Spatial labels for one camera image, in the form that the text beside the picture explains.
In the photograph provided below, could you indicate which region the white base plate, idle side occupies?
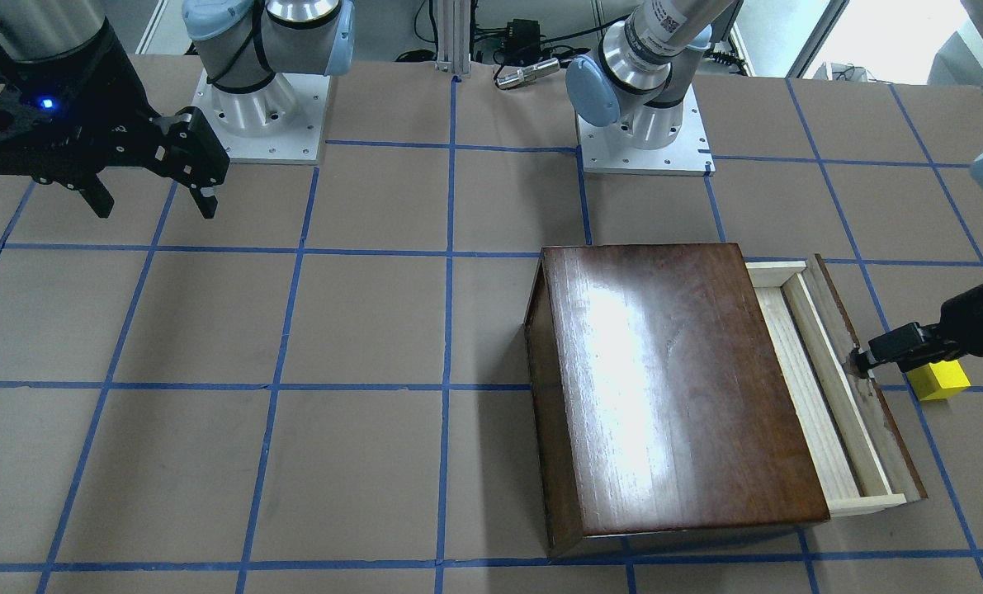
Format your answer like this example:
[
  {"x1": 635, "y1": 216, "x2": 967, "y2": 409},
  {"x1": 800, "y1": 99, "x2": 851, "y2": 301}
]
[{"x1": 193, "y1": 71, "x2": 335, "y2": 166}]

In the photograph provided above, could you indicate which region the metal cylinder connector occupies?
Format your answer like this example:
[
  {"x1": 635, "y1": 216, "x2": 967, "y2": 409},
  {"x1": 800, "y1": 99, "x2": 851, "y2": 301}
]
[{"x1": 494, "y1": 58, "x2": 560, "y2": 91}]

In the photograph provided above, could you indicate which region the light wooden drawer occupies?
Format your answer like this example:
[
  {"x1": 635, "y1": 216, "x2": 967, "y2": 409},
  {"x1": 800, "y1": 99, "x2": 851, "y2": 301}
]
[{"x1": 747, "y1": 256, "x2": 928, "y2": 518}]

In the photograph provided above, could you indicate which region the black gripper, drawer side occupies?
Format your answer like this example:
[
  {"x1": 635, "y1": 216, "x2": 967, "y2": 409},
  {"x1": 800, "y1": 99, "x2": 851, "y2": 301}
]
[{"x1": 847, "y1": 283, "x2": 983, "y2": 377}]

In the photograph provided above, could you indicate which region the grey robot arm, drawer side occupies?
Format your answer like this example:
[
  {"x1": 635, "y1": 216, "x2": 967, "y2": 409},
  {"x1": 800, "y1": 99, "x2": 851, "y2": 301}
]
[{"x1": 565, "y1": 1, "x2": 983, "y2": 377}]

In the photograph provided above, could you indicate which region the aluminium profile post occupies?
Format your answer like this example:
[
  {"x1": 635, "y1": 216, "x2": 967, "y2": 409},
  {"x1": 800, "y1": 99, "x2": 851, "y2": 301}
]
[{"x1": 428, "y1": 1, "x2": 475, "y2": 82}]

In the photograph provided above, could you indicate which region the yellow block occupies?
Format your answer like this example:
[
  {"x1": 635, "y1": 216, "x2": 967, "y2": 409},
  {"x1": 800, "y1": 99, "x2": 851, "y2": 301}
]
[{"x1": 904, "y1": 361, "x2": 971, "y2": 402}]

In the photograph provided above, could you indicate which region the black power adapter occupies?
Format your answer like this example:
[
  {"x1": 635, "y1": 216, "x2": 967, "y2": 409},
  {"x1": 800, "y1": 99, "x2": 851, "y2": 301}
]
[{"x1": 503, "y1": 18, "x2": 541, "y2": 65}]

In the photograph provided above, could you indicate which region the white base plate, drawer side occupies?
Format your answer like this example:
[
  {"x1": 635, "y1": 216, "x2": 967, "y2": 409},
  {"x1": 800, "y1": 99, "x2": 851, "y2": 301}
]
[{"x1": 575, "y1": 86, "x2": 715, "y2": 177}]

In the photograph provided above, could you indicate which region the black gripper, idle side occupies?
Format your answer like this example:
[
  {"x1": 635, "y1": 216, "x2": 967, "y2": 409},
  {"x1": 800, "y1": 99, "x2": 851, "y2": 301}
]
[{"x1": 0, "y1": 21, "x2": 230, "y2": 219}]

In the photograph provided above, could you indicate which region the dark wooden drawer cabinet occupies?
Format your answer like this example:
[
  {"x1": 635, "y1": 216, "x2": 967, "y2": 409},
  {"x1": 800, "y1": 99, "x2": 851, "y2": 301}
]
[{"x1": 522, "y1": 242, "x2": 830, "y2": 558}]

